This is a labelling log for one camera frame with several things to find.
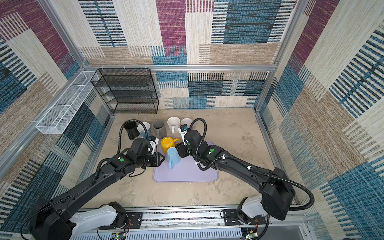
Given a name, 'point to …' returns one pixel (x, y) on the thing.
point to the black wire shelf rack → (127, 90)
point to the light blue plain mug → (173, 157)
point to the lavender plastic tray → (187, 170)
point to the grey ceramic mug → (159, 128)
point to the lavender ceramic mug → (187, 121)
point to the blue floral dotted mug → (141, 128)
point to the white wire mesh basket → (56, 120)
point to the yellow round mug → (168, 142)
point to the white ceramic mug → (174, 123)
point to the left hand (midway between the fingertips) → (164, 155)
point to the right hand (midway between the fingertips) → (180, 146)
